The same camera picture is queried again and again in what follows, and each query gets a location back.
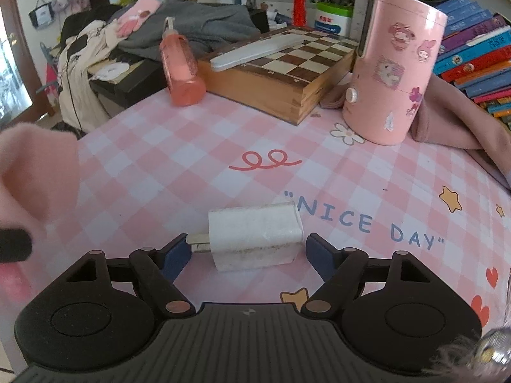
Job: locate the pink pump bottle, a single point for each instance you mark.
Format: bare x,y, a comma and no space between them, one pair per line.
181,72

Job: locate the white flat box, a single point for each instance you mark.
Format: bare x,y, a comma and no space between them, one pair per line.
361,8

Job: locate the desktop with pink checked tablecloth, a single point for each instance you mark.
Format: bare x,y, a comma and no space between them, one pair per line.
199,159

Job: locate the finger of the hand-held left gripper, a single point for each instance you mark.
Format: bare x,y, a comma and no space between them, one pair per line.
14,245

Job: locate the pink glove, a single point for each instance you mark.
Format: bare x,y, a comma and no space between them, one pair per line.
135,18

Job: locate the pink sticker-covered cylinder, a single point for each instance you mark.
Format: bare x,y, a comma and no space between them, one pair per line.
395,68

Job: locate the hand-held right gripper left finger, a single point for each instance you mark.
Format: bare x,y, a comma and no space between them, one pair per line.
177,256

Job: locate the black garment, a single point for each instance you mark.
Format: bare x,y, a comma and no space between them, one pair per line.
80,24

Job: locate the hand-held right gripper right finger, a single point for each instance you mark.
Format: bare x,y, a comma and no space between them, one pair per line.
323,254

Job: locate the pink plush toy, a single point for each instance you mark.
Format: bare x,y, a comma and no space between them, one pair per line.
36,175

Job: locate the white paper cutout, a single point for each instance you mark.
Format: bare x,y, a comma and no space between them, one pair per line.
109,71

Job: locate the white jar green lid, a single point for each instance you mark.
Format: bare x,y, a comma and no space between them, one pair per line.
333,22

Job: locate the white power adapter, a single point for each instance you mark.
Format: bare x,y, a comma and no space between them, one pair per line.
255,235

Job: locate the beige hoodie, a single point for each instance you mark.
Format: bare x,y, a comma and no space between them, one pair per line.
80,75

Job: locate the wooden chess box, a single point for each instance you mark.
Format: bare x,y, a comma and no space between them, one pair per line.
279,83

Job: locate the white oblong case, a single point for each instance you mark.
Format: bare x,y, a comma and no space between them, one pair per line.
255,52

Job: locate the row of slanted colourful books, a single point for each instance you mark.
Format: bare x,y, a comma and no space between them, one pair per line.
475,56

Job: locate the grey garment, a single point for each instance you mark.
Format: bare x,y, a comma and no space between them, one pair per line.
191,28

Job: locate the pink and purple garment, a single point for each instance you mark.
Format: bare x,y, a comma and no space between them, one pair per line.
451,127

